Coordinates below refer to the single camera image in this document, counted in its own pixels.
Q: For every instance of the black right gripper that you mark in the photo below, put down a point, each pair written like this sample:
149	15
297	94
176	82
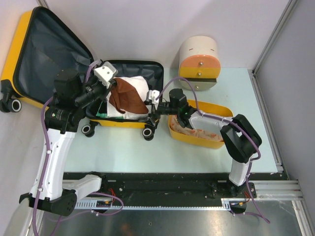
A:
152	116

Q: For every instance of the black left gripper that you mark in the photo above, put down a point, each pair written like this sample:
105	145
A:
106	92

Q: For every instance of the rust brown towel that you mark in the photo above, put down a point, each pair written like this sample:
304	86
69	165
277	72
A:
128	98

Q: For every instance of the floral patterned pouch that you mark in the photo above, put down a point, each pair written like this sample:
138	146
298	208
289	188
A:
199	133

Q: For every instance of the white towel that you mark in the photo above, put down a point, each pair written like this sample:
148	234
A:
137	86

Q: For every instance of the yellow plastic basket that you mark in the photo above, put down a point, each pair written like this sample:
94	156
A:
208	108

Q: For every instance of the yellow Pikachu suitcase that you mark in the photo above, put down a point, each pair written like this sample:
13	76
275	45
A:
42	46

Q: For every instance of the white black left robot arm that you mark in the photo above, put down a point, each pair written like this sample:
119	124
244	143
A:
60	124

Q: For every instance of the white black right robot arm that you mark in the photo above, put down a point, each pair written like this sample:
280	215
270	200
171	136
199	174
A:
240	138

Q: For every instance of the white pastel mini drawer cabinet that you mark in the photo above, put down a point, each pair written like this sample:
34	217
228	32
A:
199	63

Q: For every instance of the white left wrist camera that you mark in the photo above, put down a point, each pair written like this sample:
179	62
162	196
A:
106	73

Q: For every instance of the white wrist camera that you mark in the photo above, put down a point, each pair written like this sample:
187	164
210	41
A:
152	97
106	73

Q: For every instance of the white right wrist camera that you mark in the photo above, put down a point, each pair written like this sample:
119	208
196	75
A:
152	97

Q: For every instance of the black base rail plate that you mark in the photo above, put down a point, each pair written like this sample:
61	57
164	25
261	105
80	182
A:
214	185

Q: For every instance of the white slotted cable duct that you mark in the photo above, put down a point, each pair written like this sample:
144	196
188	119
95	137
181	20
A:
94	204

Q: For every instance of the right aluminium corner post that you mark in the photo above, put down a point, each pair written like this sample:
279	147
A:
280	25

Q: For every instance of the aluminium corner post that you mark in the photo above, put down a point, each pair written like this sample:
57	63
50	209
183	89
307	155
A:
280	25
43	3

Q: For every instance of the left aluminium corner post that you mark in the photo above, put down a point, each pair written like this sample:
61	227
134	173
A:
43	3

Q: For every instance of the aluminium frame rail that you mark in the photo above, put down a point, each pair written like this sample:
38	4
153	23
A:
257	189

